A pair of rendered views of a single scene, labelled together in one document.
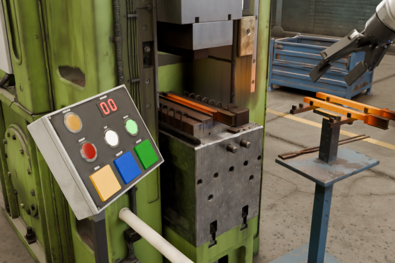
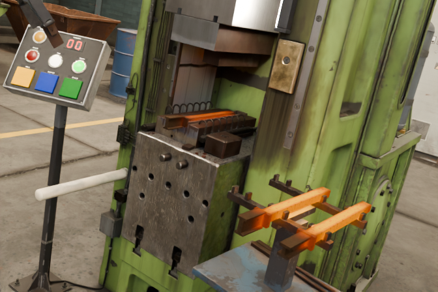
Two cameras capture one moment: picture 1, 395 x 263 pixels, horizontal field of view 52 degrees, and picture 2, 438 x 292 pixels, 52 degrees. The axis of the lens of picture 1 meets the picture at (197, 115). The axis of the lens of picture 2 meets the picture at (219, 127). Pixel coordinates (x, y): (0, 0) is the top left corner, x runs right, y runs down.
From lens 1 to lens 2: 2.02 m
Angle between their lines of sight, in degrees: 68
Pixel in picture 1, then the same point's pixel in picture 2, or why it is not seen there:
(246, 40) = (281, 71)
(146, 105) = (163, 89)
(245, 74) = (278, 116)
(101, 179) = (20, 72)
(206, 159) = (144, 150)
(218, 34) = (199, 34)
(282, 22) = not seen: outside the picture
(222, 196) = (154, 206)
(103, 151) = (42, 62)
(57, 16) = not seen: hidden behind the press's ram
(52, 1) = not seen: hidden behind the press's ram
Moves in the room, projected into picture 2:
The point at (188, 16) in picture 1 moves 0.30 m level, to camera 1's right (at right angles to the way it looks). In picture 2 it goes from (171, 4) to (188, 9)
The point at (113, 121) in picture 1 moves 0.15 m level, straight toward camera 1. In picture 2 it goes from (68, 54) to (27, 49)
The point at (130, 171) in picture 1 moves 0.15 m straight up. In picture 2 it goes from (44, 85) to (48, 47)
